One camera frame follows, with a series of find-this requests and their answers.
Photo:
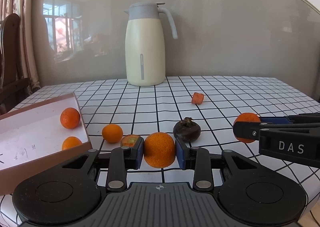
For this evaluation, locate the wooden sofa with woven cushion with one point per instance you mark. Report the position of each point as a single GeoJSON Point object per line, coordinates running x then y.
{"type": "Point", "coordinates": [10, 54]}

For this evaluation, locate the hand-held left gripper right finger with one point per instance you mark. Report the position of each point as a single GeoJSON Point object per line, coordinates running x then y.
{"type": "Point", "coordinates": [180, 154]}

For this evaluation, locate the small reddish persimmon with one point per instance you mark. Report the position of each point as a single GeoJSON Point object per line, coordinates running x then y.
{"type": "Point", "coordinates": [197, 98]}

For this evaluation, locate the white checkered tablecloth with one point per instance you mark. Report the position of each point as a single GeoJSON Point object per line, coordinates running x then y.
{"type": "Point", "coordinates": [237, 92]}

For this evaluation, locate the cream thermos jug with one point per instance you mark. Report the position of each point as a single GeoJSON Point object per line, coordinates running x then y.
{"type": "Point", "coordinates": [145, 47]}

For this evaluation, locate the persimmon with green calyx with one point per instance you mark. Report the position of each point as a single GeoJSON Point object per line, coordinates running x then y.
{"type": "Point", "coordinates": [128, 140]}

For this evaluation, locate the dark purple mangosteen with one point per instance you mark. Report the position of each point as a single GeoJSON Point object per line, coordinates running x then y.
{"type": "Point", "coordinates": [187, 131]}

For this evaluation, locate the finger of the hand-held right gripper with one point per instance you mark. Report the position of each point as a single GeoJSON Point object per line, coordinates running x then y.
{"type": "Point", "coordinates": [246, 131]}
{"type": "Point", "coordinates": [272, 119]}

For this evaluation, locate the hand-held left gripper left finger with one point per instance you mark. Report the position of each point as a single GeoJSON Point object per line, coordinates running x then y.
{"type": "Point", "coordinates": [140, 154]}

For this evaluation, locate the brown cardboard box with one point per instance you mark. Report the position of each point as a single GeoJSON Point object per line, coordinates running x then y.
{"type": "Point", "coordinates": [30, 137]}

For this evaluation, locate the small orange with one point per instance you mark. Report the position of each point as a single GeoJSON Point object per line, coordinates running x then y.
{"type": "Point", "coordinates": [71, 143]}

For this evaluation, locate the large orange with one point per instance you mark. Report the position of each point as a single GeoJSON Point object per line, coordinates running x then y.
{"type": "Point", "coordinates": [159, 151]}

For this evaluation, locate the beige embroidered curtain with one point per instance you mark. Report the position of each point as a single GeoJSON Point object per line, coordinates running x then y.
{"type": "Point", "coordinates": [22, 17]}

